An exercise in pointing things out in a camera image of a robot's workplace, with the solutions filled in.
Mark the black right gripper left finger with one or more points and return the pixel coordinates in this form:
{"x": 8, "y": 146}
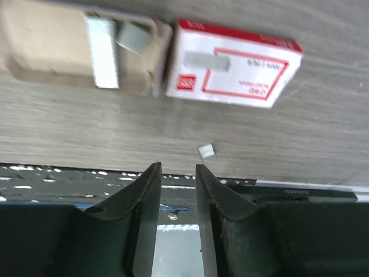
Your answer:
{"x": 115, "y": 237}

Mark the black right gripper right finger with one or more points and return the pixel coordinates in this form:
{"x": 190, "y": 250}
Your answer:
{"x": 248, "y": 234}

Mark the red white staple box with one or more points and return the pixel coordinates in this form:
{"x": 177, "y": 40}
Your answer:
{"x": 192, "y": 60}

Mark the silver staple strips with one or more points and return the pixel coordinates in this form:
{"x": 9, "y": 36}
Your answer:
{"x": 104, "y": 38}

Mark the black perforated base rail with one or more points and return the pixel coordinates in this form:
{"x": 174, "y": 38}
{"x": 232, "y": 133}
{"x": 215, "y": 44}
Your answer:
{"x": 25, "y": 184}

